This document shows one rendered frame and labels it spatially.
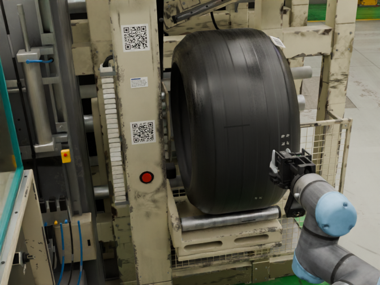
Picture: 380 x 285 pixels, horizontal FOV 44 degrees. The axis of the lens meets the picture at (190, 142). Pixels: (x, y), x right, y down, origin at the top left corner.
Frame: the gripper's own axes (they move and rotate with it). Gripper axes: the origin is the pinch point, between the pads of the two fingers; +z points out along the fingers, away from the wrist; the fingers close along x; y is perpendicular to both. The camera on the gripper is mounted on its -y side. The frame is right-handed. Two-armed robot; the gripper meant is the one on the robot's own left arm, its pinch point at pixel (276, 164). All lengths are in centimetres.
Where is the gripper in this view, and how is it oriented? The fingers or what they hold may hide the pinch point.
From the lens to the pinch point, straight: 124.7
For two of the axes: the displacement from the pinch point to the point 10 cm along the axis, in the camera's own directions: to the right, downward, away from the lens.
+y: -0.6, -9.4, -3.3
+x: -9.8, 1.1, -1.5
